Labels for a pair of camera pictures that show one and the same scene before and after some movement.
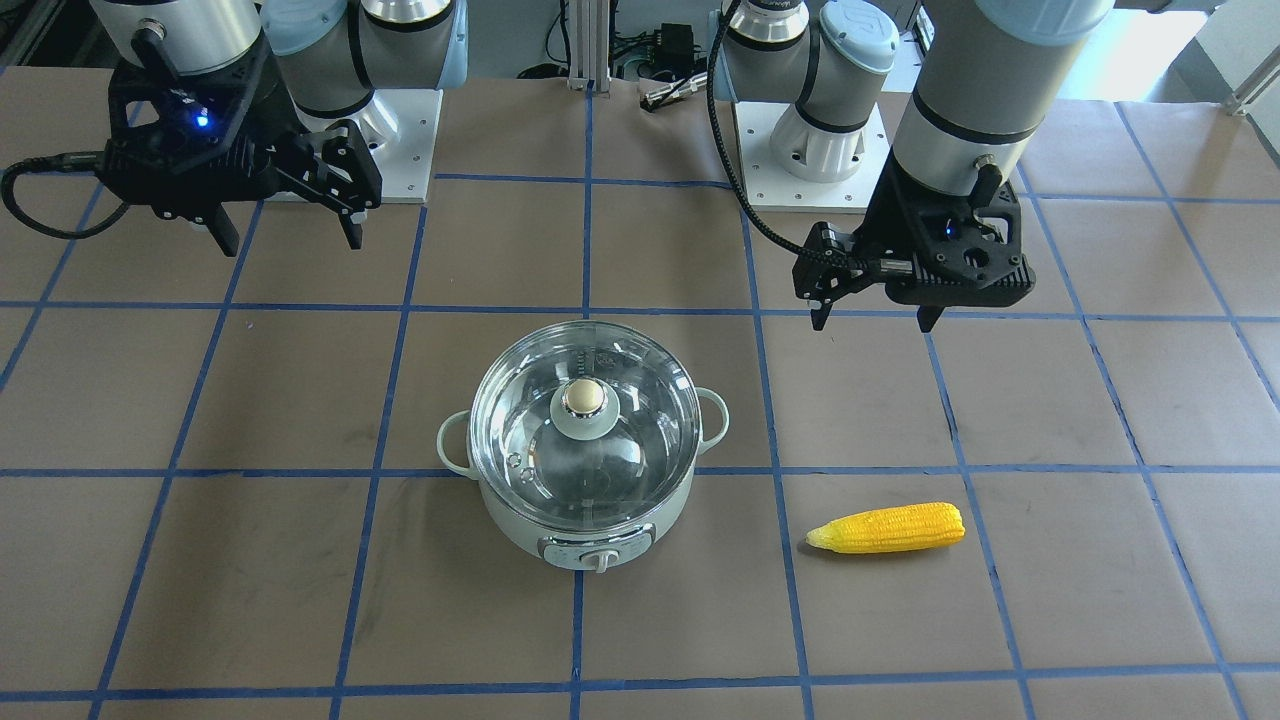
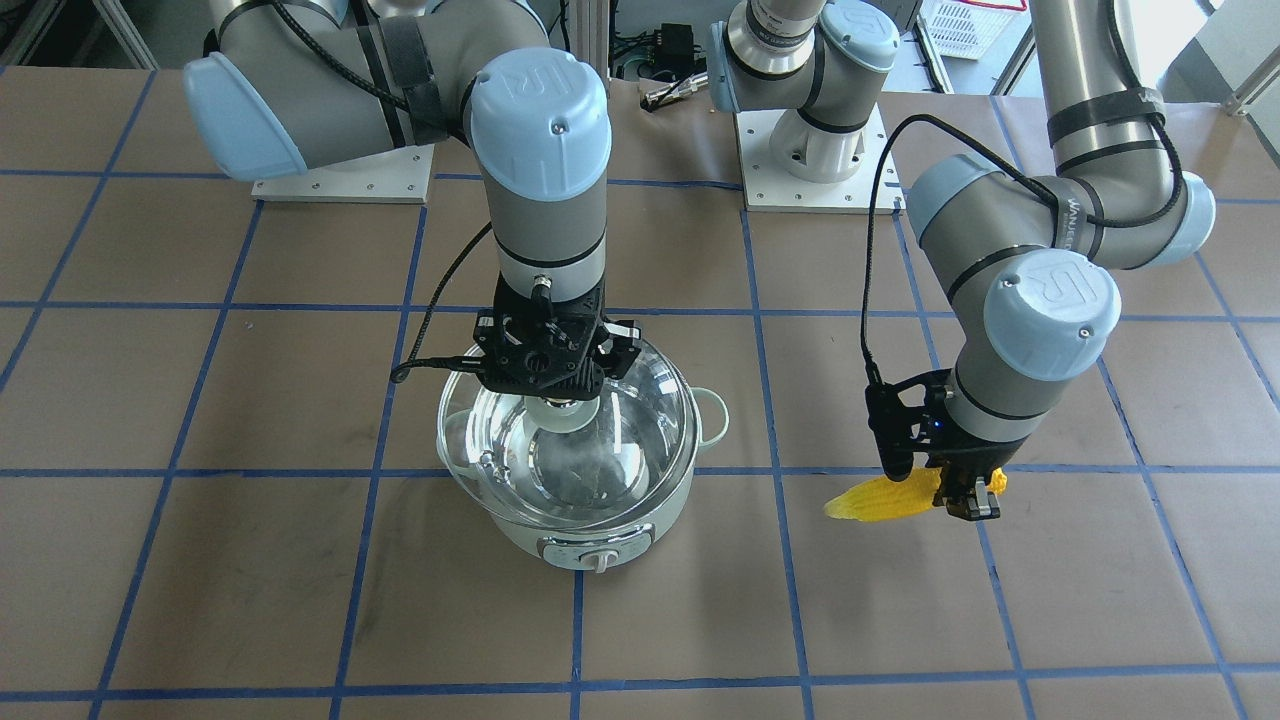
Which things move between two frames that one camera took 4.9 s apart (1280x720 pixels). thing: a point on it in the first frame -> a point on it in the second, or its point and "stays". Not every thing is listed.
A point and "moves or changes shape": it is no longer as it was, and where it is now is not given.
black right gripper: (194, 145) -> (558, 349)
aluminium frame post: (589, 45) stays
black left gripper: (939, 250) -> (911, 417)
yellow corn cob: (893, 530) -> (886, 499)
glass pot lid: (585, 424) moves or changes shape
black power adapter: (674, 45) stays
